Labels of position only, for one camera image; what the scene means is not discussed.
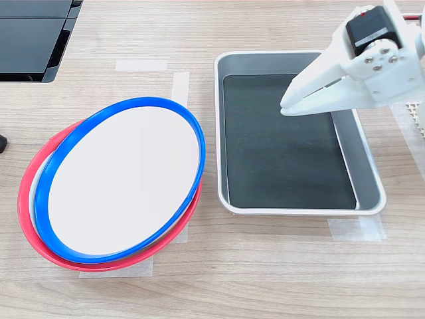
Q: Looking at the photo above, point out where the steel rectangular tray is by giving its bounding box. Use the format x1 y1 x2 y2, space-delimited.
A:
214 50 388 217

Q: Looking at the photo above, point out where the red-rimmed white round plate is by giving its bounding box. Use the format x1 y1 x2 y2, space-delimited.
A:
17 119 204 273

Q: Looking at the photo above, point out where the translucent tape strip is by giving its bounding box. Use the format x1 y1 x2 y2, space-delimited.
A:
115 59 169 72
388 102 425 163
78 255 155 278
327 214 388 242
171 71 191 108
171 212 191 245

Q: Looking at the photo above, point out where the black glossy device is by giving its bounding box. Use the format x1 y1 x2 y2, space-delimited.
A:
0 0 84 84

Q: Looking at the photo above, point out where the black tray mat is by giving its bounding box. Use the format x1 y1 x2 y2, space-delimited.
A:
221 73 358 210

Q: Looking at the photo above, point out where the blue-rimmed white round plate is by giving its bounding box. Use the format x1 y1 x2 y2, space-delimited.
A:
34 96 207 265

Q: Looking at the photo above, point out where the pale perforated base plate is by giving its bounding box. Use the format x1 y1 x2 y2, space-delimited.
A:
405 101 425 139

